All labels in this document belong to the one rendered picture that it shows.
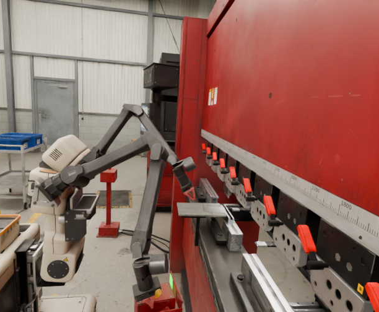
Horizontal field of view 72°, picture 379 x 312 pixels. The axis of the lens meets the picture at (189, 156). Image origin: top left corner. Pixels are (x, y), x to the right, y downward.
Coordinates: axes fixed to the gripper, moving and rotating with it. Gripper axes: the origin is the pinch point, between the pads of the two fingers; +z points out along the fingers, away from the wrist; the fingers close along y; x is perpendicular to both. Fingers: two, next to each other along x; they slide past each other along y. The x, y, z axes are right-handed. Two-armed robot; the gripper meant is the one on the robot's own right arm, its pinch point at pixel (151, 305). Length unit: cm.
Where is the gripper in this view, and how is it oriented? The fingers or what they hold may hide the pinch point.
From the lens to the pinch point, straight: 116.5
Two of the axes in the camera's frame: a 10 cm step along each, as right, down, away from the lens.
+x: -3.0, -1.7, 9.4
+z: 1.9, 9.5, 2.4
